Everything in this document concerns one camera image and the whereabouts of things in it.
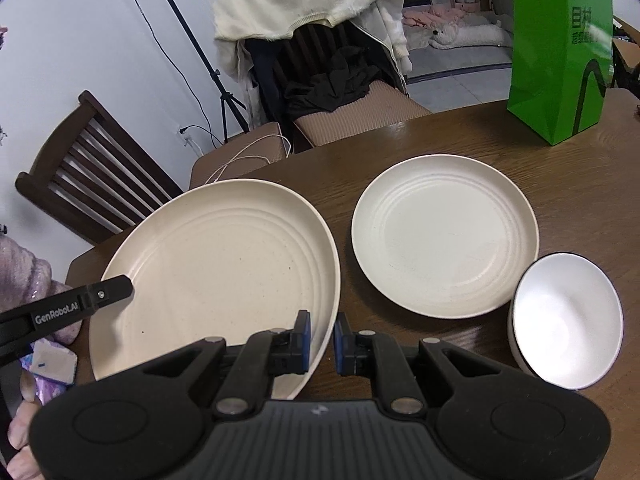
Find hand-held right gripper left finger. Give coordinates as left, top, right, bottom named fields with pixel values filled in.
left=142, top=310, right=312, bottom=418

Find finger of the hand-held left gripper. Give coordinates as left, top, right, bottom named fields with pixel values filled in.
left=80, top=275, right=134, bottom=316

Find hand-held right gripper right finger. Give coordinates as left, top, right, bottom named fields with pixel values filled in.
left=333, top=311, right=501, bottom=417

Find cream plate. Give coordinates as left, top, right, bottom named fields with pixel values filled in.
left=351, top=155, right=540, bottom=319
left=88, top=178, right=342, bottom=401

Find white bowl with black rim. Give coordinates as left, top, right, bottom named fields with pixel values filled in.
left=506, top=252, right=625, bottom=390

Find person's left hand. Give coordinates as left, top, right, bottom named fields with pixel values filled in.
left=6, top=375, right=46, bottom=480

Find pink textured vase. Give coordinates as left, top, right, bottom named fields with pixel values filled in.
left=0, top=235, right=83, bottom=346

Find purple cube tissue pack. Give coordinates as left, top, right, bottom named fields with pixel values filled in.
left=22, top=337, right=78, bottom=386

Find dark wooden chair with clothes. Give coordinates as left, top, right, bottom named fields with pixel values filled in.
left=245, top=22, right=432, bottom=153

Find black light stand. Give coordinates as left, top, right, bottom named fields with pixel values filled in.
left=145, top=0, right=251, bottom=143

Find dark clothes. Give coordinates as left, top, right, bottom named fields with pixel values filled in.
left=282, top=46, right=381, bottom=113

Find white plush toy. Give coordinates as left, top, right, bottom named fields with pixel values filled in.
left=430, top=22, right=508, bottom=51

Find chair draped with cream cloth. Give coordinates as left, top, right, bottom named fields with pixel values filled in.
left=212, top=0, right=413, bottom=126

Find pink clothes pile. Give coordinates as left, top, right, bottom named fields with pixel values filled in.
left=402, top=5, right=493, bottom=28

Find green paper shopping bag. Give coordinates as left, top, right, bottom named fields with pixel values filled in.
left=506, top=0, right=615, bottom=146

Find open cardboard box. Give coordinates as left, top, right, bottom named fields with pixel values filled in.
left=611, top=15, right=640, bottom=92

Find black power cable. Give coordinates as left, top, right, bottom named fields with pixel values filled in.
left=112, top=0, right=226, bottom=148

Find white cable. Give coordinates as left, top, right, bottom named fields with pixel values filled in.
left=202, top=132, right=293, bottom=188

